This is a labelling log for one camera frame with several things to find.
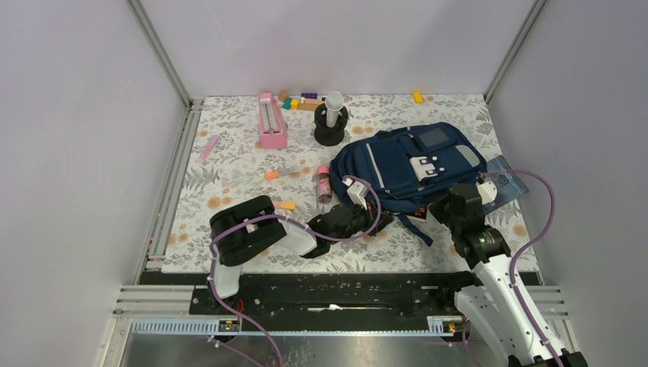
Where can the pink rack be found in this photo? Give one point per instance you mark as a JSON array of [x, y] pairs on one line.
[[272, 125]]

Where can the treehouse paperback book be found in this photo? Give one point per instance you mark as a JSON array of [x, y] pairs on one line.
[[420, 215]]

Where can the navy blue backpack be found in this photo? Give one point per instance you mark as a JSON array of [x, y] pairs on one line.
[[407, 166]]

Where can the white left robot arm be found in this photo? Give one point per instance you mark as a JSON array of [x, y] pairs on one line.
[[244, 231]]

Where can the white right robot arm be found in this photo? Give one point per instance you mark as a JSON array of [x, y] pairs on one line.
[[491, 294]]

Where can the brown round block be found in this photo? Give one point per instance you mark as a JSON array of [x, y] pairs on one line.
[[283, 95]]

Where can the wooden block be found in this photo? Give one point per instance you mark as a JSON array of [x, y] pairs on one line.
[[309, 104]]

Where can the yellow block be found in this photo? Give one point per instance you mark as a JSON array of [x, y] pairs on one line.
[[417, 97]]

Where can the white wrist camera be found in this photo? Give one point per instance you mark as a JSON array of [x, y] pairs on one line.
[[487, 192], [356, 191]]

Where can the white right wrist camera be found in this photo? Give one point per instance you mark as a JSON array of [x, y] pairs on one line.
[[487, 192]]

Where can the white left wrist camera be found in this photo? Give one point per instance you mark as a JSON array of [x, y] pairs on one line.
[[356, 191]]

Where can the pink-capped marker tube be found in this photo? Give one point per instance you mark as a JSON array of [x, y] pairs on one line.
[[323, 189]]

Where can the green block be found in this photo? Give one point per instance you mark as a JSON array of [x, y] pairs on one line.
[[287, 104]]

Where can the pink highlighter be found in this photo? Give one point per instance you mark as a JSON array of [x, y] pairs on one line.
[[213, 141]]

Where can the orange yellow highlighter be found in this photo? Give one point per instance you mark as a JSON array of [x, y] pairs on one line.
[[284, 205]]

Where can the black round stand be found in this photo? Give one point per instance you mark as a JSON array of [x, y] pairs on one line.
[[325, 135]]

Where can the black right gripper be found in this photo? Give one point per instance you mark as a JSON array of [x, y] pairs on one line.
[[435, 206]]

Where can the white cylinder on stand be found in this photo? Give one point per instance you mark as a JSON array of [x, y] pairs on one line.
[[334, 103]]

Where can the dark blue hardcover book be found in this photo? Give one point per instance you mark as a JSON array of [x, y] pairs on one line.
[[509, 186]]

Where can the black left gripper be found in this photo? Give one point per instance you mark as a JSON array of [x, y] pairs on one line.
[[368, 215]]

